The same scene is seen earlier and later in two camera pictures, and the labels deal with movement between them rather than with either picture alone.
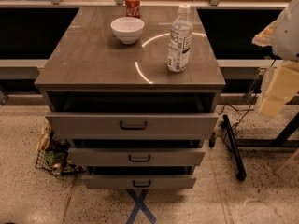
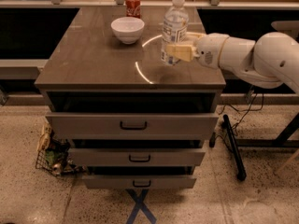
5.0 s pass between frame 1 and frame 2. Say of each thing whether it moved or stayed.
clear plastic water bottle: moved
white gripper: moved
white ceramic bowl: stayed
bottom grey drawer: stayed
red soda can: stayed
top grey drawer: stayed
